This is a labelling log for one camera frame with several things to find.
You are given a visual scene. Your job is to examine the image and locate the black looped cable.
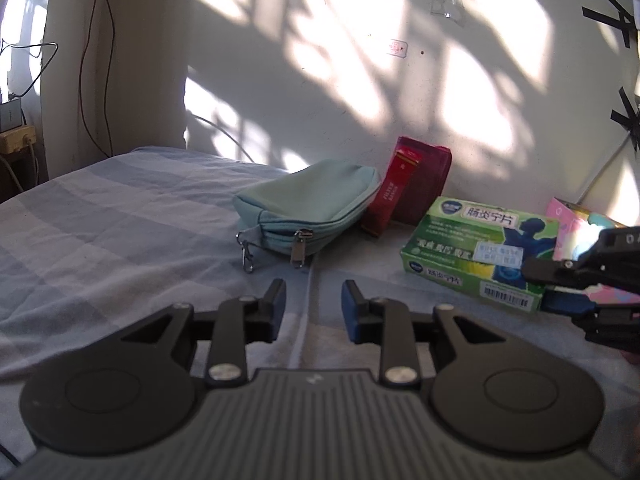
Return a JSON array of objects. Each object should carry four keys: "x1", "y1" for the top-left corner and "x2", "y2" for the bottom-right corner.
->
[{"x1": 0, "y1": 39, "x2": 59, "y2": 102}]

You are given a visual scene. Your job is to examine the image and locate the maroon leather wallet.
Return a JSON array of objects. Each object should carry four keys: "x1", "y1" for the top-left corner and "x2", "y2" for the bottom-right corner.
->
[{"x1": 390, "y1": 136, "x2": 453, "y2": 227}]

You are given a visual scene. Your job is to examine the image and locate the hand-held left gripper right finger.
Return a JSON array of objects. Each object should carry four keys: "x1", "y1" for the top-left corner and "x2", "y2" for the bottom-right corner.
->
[{"x1": 340, "y1": 279, "x2": 507, "y2": 387}]

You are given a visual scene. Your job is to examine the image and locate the green medicine box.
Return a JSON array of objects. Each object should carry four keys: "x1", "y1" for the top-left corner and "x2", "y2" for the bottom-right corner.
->
[{"x1": 400, "y1": 196, "x2": 560, "y2": 314}]

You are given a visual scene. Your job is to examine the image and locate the pink printed metal tin box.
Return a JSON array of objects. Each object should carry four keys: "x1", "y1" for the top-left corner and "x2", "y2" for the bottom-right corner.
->
[{"x1": 544, "y1": 196, "x2": 640, "y2": 311}]

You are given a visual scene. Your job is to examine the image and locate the white wall cable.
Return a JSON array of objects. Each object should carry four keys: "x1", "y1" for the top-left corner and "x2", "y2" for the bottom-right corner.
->
[{"x1": 191, "y1": 114, "x2": 257, "y2": 164}]

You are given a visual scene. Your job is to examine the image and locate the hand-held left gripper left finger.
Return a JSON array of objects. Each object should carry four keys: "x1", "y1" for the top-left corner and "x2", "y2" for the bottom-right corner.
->
[{"x1": 119, "y1": 278, "x2": 288, "y2": 387}]

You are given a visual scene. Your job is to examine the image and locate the black tape cross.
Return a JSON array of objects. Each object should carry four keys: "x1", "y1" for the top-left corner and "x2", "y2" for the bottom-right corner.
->
[
  {"x1": 609, "y1": 86, "x2": 640, "y2": 152},
  {"x1": 581, "y1": 0, "x2": 640, "y2": 52}
]

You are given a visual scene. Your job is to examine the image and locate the white power cable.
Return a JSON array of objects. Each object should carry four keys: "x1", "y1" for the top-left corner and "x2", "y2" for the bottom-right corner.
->
[{"x1": 579, "y1": 136, "x2": 632, "y2": 202}]

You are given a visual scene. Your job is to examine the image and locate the red slim carton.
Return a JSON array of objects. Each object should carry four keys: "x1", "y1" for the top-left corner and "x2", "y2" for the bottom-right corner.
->
[{"x1": 361, "y1": 146, "x2": 423, "y2": 237}]

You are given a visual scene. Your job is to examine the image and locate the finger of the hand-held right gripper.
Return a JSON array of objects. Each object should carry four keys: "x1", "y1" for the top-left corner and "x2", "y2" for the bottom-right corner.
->
[
  {"x1": 521, "y1": 255, "x2": 640, "y2": 295},
  {"x1": 541, "y1": 287, "x2": 640, "y2": 352}
]

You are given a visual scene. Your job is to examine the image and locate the teal zipper pouch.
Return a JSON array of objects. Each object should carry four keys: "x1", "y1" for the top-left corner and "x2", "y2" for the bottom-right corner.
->
[{"x1": 232, "y1": 158, "x2": 383, "y2": 274}]

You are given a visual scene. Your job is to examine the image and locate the clear tape patch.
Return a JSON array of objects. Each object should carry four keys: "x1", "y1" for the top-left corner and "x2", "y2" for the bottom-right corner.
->
[{"x1": 429, "y1": 0, "x2": 469, "y2": 27}]

